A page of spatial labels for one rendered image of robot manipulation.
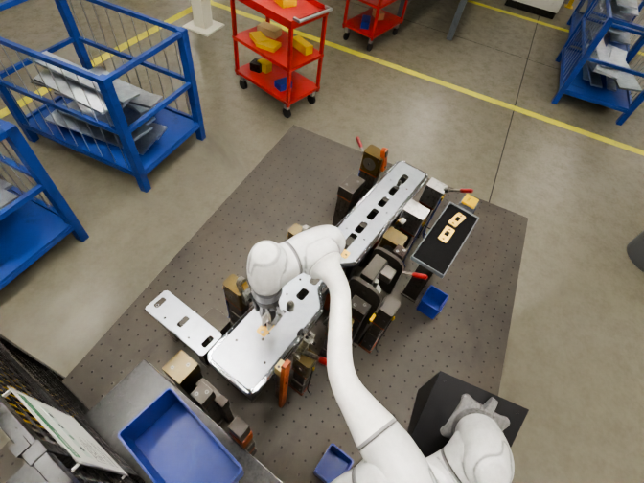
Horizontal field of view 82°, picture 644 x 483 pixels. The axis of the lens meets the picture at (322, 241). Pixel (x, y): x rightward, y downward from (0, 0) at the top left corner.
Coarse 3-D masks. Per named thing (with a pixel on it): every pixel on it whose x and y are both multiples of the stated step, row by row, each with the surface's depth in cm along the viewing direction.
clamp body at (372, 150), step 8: (368, 152) 189; (376, 152) 190; (368, 160) 192; (376, 160) 189; (360, 168) 198; (368, 168) 195; (376, 168) 192; (360, 176) 203; (368, 176) 200; (376, 176) 196; (368, 184) 204
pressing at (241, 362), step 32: (384, 192) 183; (416, 192) 185; (352, 224) 168; (384, 224) 170; (352, 256) 158; (288, 288) 146; (320, 288) 147; (256, 320) 136; (288, 320) 138; (224, 352) 128; (256, 352) 130; (288, 352) 131; (256, 384) 123
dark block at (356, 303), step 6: (354, 300) 132; (360, 300) 133; (354, 306) 131; (360, 306) 131; (366, 306) 131; (354, 312) 133; (360, 312) 130; (366, 312) 130; (354, 318) 136; (360, 318) 132; (354, 324) 139; (360, 324) 143; (354, 330) 142; (354, 336) 149
